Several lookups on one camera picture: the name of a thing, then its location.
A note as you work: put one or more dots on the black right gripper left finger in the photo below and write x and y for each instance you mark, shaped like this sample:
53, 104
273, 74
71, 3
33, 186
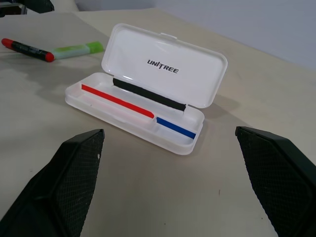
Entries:
61, 187

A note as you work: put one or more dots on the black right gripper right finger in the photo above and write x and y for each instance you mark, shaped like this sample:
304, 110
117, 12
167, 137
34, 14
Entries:
281, 182

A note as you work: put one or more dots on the green and white highlighter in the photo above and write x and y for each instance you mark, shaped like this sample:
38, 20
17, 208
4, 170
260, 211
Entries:
74, 50

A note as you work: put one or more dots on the red and black marker pen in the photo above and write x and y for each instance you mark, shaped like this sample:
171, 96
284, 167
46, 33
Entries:
27, 49

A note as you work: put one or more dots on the white Unitree plastic pencil case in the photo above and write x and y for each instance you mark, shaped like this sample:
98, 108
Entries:
170, 51

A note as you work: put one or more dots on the black rounded object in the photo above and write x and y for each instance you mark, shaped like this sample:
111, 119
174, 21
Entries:
40, 5

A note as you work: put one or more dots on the dark boxy object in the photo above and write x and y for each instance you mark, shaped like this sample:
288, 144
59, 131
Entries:
11, 7

